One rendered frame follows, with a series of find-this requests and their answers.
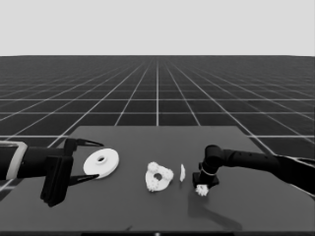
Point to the large thick white disc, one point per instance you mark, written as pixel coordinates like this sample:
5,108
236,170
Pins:
111,160

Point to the white round carrier with pins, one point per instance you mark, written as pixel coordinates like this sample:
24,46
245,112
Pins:
161,184

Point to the small thin white T-piece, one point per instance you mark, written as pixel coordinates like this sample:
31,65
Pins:
182,173

